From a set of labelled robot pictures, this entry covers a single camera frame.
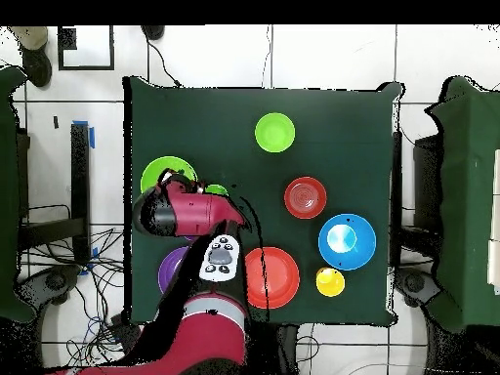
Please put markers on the large purple bowl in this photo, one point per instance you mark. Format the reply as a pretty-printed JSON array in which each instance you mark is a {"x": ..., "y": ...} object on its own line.
[{"x": 172, "y": 265}]

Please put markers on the green cloth side table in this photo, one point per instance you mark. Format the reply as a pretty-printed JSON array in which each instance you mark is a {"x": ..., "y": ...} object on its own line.
[
  {"x": 468, "y": 195},
  {"x": 8, "y": 254}
]

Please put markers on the black power strip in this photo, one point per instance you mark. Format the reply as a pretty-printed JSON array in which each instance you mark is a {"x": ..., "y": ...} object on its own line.
[{"x": 125, "y": 332}]

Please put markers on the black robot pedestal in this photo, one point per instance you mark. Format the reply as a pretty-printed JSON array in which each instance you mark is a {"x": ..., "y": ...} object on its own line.
[{"x": 273, "y": 351}]

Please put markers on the black office chair base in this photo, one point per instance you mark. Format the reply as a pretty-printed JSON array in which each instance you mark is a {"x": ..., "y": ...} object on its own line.
[{"x": 50, "y": 283}]

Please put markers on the black square floor frame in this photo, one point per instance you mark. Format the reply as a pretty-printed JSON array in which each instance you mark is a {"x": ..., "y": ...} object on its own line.
[{"x": 86, "y": 68}]

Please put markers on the green cup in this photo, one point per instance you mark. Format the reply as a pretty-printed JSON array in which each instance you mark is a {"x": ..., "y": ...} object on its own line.
[{"x": 216, "y": 190}]

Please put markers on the small green bowl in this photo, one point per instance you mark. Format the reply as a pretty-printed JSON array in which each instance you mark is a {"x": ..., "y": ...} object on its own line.
[{"x": 275, "y": 133}]

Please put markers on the dark green tablecloth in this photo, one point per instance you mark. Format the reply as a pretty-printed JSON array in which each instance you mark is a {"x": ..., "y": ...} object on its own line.
[{"x": 332, "y": 129}]

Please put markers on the large orange bowl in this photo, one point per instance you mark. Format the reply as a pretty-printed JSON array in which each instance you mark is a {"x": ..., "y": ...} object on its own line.
[{"x": 277, "y": 277}]

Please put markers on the blue tape strip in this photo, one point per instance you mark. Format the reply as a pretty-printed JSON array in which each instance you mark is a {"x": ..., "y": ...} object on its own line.
[{"x": 92, "y": 138}]

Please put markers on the person's shoe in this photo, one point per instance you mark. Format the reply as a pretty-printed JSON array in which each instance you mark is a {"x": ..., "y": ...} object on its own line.
[
  {"x": 153, "y": 32},
  {"x": 37, "y": 68}
]

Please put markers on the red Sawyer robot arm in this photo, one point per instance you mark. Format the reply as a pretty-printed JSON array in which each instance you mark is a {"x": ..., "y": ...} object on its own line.
[{"x": 195, "y": 215}]

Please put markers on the person's leg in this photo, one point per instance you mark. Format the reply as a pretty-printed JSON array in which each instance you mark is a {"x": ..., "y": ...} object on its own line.
[{"x": 29, "y": 37}]

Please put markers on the small black floor marker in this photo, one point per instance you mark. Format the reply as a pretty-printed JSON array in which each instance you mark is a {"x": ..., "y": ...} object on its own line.
[{"x": 56, "y": 122}]

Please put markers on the blue bowl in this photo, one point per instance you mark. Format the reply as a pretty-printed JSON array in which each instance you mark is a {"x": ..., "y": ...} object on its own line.
[{"x": 347, "y": 254}]

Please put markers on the large green bowl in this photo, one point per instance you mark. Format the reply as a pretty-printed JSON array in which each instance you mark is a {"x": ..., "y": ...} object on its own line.
[{"x": 172, "y": 164}]

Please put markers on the small orange bowl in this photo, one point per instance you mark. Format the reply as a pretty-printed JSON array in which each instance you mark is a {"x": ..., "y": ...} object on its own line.
[{"x": 305, "y": 197}]

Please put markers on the black metal stand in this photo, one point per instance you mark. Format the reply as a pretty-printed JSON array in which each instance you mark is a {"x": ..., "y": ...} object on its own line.
[{"x": 80, "y": 175}]

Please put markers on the yellow cup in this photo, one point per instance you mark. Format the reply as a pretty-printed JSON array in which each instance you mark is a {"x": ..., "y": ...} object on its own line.
[{"x": 330, "y": 283}]

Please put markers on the black box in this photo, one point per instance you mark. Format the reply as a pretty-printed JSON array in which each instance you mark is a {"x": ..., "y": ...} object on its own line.
[{"x": 427, "y": 183}]

